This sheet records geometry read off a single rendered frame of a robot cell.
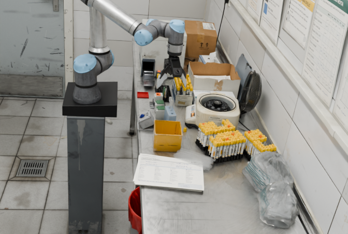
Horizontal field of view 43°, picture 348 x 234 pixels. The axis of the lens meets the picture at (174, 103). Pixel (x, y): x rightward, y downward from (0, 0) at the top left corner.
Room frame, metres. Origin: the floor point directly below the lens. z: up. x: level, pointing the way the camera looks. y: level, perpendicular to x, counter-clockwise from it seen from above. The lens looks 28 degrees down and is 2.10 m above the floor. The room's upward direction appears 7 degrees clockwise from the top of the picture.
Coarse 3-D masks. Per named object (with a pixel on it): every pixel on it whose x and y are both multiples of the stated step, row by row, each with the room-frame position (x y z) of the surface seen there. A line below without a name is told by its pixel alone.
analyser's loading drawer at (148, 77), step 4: (144, 72) 2.52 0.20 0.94; (148, 72) 2.52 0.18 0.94; (152, 72) 2.52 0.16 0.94; (144, 76) 2.47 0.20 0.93; (148, 76) 2.48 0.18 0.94; (152, 76) 2.48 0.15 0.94; (144, 80) 2.42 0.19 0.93; (148, 80) 2.42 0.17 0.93; (152, 80) 2.42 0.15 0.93; (144, 84) 2.42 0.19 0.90; (148, 84) 2.42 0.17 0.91; (152, 84) 2.42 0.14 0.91
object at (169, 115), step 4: (168, 108) 2.03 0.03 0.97; (172, 108) 2.03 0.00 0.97; (164, 112) 2.05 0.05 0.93; (168, 112) 1.98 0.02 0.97; (172, 112) 1.99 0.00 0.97; (164, 116) 2.04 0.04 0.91; (168, 116) 1.96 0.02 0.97; (172, 116) 1.96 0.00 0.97; (176, 116) 1.96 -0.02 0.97; (164, 120) 2.03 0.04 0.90; (168, 120) 1.95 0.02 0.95; (172, 120) 1.96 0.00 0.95
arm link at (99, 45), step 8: (96, 16) 2.19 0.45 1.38; (104, 16) 2.21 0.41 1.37; (96, 24) 2.19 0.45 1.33; (104, 24) 2.21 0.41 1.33; (96, 32) 2.19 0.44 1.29; (104, 32) 2.20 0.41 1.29; (96, 40) 2.19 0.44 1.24; (104, 40) 2.20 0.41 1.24; (96, 48) 2.19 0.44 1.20; (104, 48) 2.20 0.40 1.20; (96, 56) 2.17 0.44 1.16; (104, 56) 2.18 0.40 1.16; (112, 56) 2.25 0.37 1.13; (104, 64) 2.17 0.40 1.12
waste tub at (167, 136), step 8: (160, 120) 1.89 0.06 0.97; (160, 128) 1.89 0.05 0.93; (168, 128) 1.90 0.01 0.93; (176, 128) 1.90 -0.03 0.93; (160, 136) 1.77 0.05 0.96; (168, 136) 1.77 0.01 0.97; (176, 136) 1.77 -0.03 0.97; (160, 144) 1.77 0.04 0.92; (168, 144) 1.77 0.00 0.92; (176, 144) 1.77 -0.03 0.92
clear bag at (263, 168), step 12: (252, 156) 1.65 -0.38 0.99; (264, 156) 1.61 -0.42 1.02; (276, 156) 1.69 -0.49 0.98; (252, 168) 1.61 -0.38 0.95; (264, 168) 1.57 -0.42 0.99; (276, 168) 1.55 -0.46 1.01; (288, 168) 1.57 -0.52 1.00; (252, 180) 1.60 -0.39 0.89; (264, 180) 1.54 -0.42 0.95; (276, 180) 1.52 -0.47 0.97
